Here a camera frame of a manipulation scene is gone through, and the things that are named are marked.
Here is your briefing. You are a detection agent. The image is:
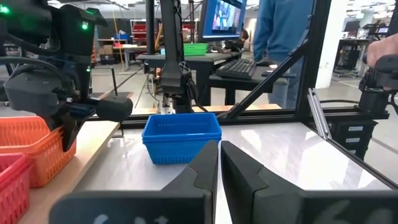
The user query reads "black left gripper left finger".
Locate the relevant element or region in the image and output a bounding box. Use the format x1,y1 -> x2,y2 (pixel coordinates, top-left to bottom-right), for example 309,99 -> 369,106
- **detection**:
49,139 -> 220,224

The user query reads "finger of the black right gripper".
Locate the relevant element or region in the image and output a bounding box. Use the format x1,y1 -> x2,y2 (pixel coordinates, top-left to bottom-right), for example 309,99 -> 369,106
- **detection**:
61,115 -> 82,152

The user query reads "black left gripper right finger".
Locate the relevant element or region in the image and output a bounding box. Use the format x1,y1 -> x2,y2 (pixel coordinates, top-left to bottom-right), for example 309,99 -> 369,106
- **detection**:
220,140 -> 398,224

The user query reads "orange plastic basket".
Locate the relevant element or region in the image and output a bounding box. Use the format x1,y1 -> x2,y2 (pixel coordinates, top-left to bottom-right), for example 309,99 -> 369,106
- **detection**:
0,126 -> 77,189
0,115 -> 52,147

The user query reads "red plastic basket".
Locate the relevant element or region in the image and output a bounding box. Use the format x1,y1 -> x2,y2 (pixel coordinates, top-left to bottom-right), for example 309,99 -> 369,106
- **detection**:
0,167 -> 31,224
0,152 -> 32,175

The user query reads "blue plastic basket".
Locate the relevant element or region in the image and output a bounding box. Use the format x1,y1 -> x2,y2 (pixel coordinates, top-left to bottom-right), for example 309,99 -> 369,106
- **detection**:
142,138 -> 222,165
142,112 -> 223,141

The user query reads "red storage rack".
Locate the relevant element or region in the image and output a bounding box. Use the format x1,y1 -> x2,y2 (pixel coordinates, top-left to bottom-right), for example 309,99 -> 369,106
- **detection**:
130,19 -> 147,44

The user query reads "light wooden board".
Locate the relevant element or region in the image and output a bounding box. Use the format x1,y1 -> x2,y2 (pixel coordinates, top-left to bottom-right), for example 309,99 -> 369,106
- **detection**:
132,104 -> 282,115

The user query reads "grey desk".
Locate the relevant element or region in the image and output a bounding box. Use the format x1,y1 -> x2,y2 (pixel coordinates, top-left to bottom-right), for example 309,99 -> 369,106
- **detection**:
136,51 -> 243,106

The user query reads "green plastic basket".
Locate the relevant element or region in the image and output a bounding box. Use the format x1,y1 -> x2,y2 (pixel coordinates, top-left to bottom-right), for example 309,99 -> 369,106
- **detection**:
183,42 -> 208,57

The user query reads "silver metal bar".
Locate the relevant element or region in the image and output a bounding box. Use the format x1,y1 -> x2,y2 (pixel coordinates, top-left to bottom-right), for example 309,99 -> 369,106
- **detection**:
307,88 -> 333,141

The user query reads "black labelled drawer unit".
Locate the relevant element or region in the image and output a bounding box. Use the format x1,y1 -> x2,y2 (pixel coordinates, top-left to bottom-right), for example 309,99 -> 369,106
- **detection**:
329,119 -> 379,160

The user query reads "black desk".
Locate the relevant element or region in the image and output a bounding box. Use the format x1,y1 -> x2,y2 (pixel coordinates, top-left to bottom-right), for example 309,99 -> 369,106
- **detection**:
208,67 -> 298,106

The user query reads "black keyboard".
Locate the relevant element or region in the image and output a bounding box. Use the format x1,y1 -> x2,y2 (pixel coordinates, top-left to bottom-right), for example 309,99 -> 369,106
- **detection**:
215,58 -> 257,81

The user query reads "computer monitor with lit screen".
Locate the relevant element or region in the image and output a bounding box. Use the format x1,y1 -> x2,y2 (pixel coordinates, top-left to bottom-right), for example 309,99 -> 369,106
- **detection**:
198,0 -> 249,44

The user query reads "person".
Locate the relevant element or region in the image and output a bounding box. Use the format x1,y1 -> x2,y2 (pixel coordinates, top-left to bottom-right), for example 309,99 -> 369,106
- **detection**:
252,0 -> 315,110

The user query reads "person's hand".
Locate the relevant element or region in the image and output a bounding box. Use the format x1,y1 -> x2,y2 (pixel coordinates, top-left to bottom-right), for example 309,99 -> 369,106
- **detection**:
366,33 -> 398,68

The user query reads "black table frame rail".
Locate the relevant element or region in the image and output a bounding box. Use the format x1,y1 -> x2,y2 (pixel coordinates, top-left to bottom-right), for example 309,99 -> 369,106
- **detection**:
119,108 -> 391,129
310,123 -> 398,190

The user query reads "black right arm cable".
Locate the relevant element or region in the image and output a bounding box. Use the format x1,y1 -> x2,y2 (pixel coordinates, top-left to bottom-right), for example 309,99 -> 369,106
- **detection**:
0,55 -> 74,94

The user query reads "black frame post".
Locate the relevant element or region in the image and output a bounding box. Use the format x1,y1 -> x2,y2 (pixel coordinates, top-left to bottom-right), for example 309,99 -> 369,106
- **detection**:
297,0 -> 333,123
145,0 -> 155,55

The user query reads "black diagonal frame brace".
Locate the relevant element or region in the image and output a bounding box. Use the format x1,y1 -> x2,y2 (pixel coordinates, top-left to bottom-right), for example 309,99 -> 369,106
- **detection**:
217,39 -> 311,119

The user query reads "black leader arm handle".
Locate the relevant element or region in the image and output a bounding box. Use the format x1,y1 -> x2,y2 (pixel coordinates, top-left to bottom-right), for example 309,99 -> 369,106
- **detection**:
357,54 -> 398,116

